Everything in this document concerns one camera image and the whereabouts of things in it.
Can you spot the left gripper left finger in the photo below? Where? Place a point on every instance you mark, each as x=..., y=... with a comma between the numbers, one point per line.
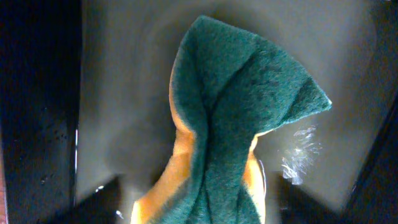
x=100, y=207

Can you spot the small dark sponge tray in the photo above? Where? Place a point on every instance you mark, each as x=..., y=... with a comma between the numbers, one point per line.
x=84, y=98

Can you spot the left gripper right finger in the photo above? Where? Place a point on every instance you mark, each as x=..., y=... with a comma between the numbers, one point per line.
x=298, y=207

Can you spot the yellow green sponge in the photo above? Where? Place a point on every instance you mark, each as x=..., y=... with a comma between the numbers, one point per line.
x=228, y=87

